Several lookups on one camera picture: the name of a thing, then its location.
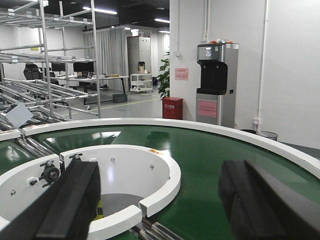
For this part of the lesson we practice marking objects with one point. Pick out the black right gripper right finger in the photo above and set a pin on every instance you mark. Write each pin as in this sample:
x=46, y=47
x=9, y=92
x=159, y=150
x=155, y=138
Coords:
x=260, y=207

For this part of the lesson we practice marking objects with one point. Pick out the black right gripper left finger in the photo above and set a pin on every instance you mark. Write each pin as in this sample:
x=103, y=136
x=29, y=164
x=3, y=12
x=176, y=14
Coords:
x=64, y=211

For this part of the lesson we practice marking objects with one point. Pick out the white shelf cart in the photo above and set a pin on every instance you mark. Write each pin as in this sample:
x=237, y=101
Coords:
x=141, y=82

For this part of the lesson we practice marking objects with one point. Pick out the black bearing block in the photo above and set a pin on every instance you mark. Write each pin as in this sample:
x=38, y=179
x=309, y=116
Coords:
x=49, y=174

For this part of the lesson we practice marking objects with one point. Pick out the white outer conveyor rim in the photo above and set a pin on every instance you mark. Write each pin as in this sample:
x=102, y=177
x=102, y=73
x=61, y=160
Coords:
x=307, y=162

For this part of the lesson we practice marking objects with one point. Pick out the metal conveyor rollers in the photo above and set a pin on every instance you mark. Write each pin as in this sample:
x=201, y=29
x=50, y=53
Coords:
x=34, y=147

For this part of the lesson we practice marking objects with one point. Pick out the white control box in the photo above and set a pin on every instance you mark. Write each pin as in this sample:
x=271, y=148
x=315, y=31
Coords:
x=17, y=114

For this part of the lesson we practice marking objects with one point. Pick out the water dispenser machine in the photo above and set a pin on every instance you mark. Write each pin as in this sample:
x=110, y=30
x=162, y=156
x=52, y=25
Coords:
x=216, y=96

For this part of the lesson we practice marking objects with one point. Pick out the red fire equipment box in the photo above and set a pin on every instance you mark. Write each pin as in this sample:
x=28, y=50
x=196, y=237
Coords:
x=172, y=108

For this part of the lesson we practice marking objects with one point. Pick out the office desk with monitors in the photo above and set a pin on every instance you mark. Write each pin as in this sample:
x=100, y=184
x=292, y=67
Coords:
x=83, y=75

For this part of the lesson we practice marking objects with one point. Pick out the black office chair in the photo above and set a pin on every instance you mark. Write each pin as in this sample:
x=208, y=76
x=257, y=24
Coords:
x=31, y=72

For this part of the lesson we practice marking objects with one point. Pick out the metal roller rack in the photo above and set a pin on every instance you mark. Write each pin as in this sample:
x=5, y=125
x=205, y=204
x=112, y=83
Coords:
x=41, y=92

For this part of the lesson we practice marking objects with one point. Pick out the green potted plant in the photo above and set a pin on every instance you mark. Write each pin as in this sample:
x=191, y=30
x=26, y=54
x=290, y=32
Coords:
x=164, y=77

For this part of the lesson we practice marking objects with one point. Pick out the grey electrical cabinet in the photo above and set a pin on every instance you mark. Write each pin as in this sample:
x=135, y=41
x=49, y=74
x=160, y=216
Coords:
x=138, y=50

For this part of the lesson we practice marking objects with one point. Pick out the wire mesh wastebasket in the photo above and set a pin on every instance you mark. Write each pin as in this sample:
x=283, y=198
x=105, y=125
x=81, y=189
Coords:
x=269, y=135

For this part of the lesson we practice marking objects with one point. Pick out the pink paper wall notice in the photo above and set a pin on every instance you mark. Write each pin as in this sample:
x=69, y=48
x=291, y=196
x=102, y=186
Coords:
x=181, y=74

